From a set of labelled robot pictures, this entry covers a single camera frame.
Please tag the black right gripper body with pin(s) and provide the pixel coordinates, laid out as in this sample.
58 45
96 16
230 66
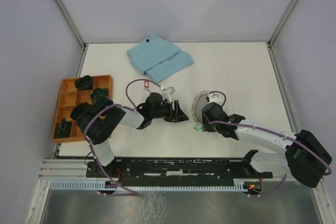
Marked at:
207 126

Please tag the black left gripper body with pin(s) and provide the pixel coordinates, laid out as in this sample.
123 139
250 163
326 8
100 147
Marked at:
170 116

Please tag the metal key organizer blue handle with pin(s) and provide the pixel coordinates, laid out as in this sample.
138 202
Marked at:
199 102

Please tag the green tag key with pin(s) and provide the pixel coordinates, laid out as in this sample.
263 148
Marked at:
198 127

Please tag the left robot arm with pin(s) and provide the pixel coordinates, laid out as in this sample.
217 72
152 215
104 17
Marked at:
97 121

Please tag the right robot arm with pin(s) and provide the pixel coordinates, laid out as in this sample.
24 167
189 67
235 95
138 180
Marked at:
299 155

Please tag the red tag key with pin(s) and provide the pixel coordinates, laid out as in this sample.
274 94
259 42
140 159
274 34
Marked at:
146 86

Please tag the light blue cloth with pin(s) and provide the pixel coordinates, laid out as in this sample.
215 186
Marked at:
158 58

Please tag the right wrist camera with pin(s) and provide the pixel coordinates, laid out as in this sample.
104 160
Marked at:
217 97

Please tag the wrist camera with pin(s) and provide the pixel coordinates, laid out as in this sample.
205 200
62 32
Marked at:
217 97
167 94

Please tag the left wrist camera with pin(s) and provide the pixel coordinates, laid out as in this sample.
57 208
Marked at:
167 94

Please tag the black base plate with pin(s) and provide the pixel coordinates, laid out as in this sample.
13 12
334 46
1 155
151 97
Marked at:
181 172

